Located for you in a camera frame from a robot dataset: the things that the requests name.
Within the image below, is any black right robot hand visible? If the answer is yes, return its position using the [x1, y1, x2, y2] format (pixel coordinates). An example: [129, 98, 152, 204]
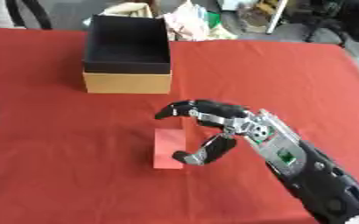
[153, 99, 253, 166]

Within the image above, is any tan cardboard box black inside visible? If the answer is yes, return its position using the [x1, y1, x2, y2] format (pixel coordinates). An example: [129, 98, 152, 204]
[81, 14, 173, 95]

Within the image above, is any red rectangular block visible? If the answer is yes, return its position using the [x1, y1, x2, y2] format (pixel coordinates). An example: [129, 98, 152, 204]
[151, 127, 189, 170]

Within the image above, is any pale crumpled bag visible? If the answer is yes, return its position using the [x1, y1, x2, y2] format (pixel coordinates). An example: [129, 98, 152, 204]
[161, 1, 240, 42]

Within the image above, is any white pole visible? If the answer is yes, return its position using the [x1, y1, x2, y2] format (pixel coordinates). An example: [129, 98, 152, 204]
[265, 0, 290, 35]

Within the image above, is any cream cloth bag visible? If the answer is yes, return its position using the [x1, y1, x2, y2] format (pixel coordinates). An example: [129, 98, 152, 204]
[81, 2, 155, 28]

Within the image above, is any black office chair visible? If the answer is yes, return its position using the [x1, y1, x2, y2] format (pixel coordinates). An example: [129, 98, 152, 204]
[288, 0, 359, 49]

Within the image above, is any black chair frame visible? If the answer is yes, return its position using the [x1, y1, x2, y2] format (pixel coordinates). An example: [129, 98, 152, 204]
[3, 0, 54, 31]

